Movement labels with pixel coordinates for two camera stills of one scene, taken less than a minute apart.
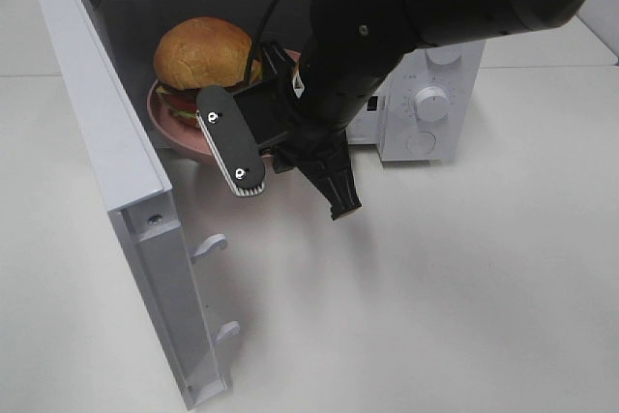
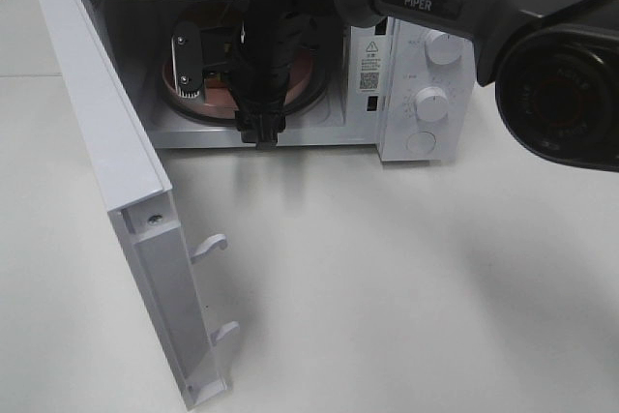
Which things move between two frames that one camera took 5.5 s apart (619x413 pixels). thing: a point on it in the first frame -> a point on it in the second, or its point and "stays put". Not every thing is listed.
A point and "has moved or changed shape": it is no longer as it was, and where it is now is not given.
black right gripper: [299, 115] -> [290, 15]
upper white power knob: [445, 54] stays put
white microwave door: [136, 190] stays put
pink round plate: [193, 137] has moved or changed shape
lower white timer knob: [431, 103] stays put
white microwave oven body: [427, 105] stays put
